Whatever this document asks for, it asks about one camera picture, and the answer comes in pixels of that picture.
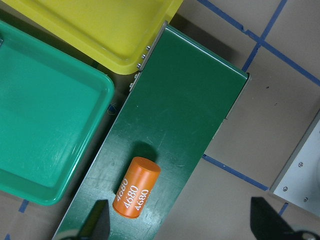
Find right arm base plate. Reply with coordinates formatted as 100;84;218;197
270;112;320;216

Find green conveyor belt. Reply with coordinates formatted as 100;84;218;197
54;23;249;240

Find yellow plastic tray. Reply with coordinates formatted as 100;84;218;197
5;0;182;75

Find orange cylinder with 4680 print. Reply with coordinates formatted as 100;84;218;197
112;156;161;219

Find green plastic tray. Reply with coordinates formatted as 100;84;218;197
0;22;115;206

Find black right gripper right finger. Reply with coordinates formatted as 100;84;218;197
250;197;300;240

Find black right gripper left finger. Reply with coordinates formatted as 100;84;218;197
77;199;111;240

